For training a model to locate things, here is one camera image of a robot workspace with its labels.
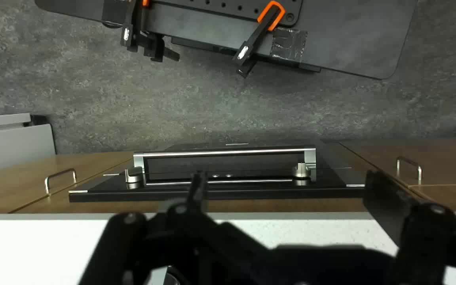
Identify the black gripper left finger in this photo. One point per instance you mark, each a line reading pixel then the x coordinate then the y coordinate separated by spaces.
pixel 148 242

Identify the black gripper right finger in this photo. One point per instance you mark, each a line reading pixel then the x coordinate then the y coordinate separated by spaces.
pixel 427 237

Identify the silver bolt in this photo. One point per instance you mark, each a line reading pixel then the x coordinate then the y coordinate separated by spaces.
pixel 300 172
pixel 131 177

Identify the wooden cabinet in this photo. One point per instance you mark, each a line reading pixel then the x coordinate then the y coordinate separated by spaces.
pixel 6 190

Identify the white box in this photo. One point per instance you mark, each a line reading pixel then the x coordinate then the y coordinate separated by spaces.
pixel 6 147

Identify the black orange bar clamp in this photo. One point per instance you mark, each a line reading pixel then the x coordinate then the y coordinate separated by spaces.
pixel 133 31
pixel 251 44

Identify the black table plate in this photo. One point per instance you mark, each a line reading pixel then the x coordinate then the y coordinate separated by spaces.
pixel 348 31

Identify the black perforated board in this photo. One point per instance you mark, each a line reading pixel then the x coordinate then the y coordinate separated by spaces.
pixel 212 8

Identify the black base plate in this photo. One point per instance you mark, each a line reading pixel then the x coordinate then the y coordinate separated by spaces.
pixel 335 179

